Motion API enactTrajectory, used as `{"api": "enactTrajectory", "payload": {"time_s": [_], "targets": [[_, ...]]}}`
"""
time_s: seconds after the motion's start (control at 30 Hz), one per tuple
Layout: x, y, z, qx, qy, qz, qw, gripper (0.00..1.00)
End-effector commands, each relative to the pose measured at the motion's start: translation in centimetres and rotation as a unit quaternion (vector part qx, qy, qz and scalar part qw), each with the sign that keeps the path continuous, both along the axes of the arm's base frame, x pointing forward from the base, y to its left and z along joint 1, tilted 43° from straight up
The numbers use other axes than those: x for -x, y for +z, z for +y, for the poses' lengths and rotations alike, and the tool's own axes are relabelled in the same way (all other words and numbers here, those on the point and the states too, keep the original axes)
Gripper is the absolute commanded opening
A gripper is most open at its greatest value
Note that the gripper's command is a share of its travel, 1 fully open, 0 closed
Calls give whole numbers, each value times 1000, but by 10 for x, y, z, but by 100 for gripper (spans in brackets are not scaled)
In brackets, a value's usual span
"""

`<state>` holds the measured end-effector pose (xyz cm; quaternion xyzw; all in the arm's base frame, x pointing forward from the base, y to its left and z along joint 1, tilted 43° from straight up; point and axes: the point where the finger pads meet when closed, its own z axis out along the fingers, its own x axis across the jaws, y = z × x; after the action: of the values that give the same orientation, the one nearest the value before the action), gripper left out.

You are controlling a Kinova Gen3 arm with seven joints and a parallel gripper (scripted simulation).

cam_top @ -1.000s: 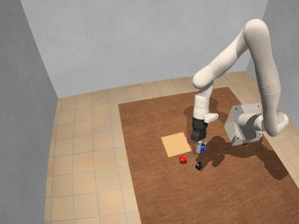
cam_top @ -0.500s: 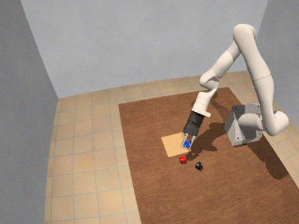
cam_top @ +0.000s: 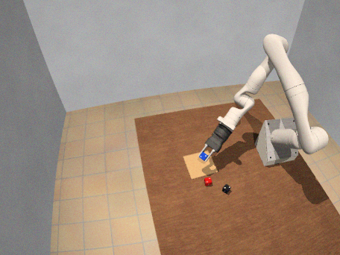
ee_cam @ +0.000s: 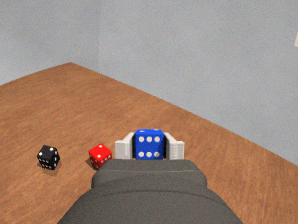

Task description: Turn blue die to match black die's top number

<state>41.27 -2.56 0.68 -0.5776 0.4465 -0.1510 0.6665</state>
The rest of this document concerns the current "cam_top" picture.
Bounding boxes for black die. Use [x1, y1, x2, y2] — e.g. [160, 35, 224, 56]
[222, 184, 231, 194]

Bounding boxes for red die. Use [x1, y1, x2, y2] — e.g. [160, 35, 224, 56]
[204, 177, 212, 186]

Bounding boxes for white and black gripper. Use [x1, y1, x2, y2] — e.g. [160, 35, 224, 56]
[198, 116, 237, 162]

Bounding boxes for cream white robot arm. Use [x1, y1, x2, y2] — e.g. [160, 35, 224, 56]
[226, 34, 329, 154]

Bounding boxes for blue die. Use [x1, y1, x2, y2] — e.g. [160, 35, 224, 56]
[200, 152, 208, 161]

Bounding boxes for tan square mat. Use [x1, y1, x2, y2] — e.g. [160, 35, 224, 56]
[183, 153, 218, 179]

